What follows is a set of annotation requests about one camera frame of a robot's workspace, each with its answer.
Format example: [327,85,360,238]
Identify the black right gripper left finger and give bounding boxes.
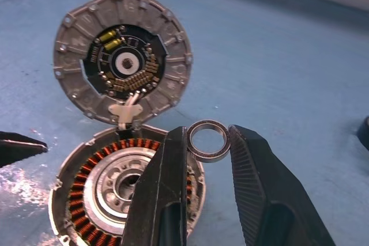
[121,126,190,246]

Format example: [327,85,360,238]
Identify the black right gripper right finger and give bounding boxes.
[229,124,337,246]

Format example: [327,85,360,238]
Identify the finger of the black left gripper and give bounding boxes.
[0,131,48,169]

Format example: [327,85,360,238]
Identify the silver motor housing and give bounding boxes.
[47,123,207,246]

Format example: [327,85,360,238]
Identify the silver bearing ring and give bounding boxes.
[187,119,231,164]

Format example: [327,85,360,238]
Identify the black spoked rotor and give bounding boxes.
[356,115,369,152]

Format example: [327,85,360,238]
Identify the silver motor lid with circuit board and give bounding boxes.
[52,0,193,124]

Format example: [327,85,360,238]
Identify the white motor wire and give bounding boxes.
[116,92,142,130]

